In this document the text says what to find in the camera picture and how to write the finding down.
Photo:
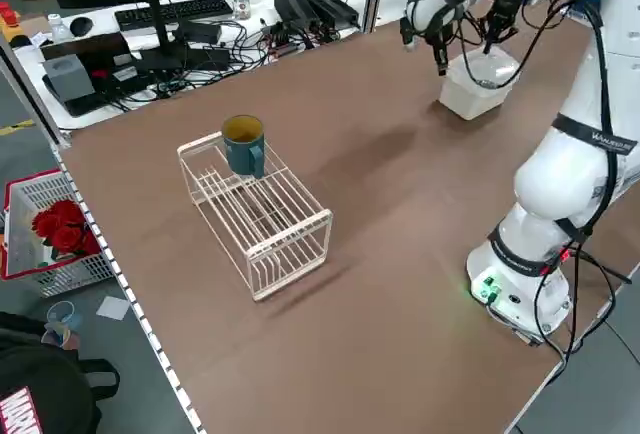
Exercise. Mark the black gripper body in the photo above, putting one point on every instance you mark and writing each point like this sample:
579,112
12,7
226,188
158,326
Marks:
440,41
506,6

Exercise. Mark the white plastic preservation box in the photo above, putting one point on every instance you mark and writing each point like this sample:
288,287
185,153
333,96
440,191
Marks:
465,104

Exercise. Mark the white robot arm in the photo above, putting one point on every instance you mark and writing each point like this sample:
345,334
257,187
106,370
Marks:
565,179
425,4

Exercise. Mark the black finned power supply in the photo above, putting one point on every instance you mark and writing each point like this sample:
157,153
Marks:
295,9
332,6

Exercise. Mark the small drink bottle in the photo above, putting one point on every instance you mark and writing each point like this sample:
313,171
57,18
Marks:
241,4

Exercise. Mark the teal mug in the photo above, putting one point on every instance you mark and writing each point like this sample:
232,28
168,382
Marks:
240,159

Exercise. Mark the black power adapter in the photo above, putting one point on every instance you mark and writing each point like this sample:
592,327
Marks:
210,59
200,32

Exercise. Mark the black keyboard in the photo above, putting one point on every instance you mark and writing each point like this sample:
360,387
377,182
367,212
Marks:
170,11

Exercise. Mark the black monitor stand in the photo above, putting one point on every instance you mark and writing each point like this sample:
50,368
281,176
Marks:
162,59

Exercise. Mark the black flat device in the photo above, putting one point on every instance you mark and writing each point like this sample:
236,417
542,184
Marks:
100,49

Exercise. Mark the black mouse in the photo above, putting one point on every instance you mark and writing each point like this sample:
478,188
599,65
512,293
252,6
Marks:
81,27

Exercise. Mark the clear water bottle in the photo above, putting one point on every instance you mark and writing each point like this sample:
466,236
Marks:
58,31

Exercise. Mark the white card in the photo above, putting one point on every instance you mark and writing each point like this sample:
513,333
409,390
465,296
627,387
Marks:
112,309

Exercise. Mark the red roses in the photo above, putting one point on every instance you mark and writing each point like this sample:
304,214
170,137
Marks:
65,234

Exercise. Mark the red rimmed white basket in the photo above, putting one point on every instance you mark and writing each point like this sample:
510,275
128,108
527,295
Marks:
75,274

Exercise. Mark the red emergency button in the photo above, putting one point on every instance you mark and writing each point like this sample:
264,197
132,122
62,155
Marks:
7,16

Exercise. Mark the clear plastic cup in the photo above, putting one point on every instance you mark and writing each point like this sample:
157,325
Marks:
60,314

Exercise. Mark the black backpack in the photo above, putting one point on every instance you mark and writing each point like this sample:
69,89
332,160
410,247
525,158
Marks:
45,384

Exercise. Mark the aluminium table edge rail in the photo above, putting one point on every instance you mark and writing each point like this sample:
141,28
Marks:
129,294

